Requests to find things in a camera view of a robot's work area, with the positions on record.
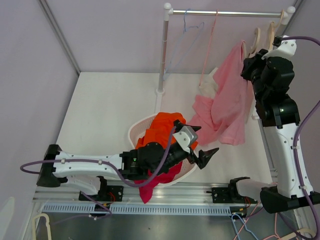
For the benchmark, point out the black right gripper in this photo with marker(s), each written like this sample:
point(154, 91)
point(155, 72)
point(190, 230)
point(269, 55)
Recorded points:
point(249, 63)

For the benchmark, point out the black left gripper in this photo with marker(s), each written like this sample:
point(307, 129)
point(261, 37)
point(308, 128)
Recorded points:
point(203, 157)

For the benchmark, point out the beige wooden hanger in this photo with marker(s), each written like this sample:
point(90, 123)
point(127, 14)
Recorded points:
point(272, 30)
point(253, 48)

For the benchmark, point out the pink t shirt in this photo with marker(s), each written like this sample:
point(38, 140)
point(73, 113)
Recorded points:
point(223, 117)

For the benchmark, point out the cream white t shirt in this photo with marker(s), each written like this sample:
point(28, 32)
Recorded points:
point(208, 88)

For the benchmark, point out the magenta t shirt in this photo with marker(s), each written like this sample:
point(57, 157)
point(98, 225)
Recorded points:
point(146, 192)

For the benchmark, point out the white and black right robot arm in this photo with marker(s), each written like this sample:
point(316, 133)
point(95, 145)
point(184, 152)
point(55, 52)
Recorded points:
point(270, 77)

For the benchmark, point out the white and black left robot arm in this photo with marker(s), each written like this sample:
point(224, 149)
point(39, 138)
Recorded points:
point(144, 163)

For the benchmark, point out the beige hanger at lower right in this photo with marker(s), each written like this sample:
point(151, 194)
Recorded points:
point(305, 232)

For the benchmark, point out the white perforated plastic basket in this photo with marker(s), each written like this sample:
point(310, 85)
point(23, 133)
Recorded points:
point(138, 130)

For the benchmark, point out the white and silver clothes rack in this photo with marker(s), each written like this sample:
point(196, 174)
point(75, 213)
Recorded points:
point(284, 16)

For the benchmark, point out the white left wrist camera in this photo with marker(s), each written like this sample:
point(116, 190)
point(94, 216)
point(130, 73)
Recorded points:
point(185, 138)

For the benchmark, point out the aluminium mounting rail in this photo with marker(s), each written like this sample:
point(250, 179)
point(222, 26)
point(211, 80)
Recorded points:
point(181, 193)

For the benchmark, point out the slotted grey cable duct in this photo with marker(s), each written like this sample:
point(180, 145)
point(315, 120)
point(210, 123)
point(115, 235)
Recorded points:
point(138, 209)

